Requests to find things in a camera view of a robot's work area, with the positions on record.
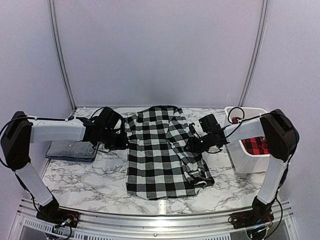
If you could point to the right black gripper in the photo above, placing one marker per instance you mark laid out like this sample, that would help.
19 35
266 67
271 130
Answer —
192 148

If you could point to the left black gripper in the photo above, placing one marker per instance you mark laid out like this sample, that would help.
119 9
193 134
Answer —
121 144

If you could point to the black white plaid shirt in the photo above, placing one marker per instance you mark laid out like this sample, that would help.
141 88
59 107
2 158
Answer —
158 166

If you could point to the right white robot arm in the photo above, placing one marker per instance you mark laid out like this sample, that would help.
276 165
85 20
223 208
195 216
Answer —
270 133

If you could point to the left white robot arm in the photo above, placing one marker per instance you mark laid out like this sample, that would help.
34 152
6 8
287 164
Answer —
16 136

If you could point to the white plastic bin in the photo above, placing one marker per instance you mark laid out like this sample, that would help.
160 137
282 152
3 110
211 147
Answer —
242 160

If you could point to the red black plaid shirt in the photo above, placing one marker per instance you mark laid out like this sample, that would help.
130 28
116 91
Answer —
256 146

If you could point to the folded grey shirt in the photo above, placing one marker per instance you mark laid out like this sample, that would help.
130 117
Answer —
71 149

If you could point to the folded blue checked shirt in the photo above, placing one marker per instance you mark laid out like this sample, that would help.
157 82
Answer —
71 159

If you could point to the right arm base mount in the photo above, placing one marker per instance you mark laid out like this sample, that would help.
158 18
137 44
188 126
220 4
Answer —
245 219

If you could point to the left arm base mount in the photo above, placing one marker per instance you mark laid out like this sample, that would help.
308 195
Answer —
63 218

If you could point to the aluminium front rail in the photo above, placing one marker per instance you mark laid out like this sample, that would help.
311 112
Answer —
108 226

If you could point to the left wall metal profile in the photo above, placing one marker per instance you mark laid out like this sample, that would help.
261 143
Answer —
52 11

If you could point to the wall metal profile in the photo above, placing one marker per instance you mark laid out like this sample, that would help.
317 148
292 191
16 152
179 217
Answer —
52 11
262 23

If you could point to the right wall metal profile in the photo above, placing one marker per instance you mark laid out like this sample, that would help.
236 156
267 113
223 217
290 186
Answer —
262 23

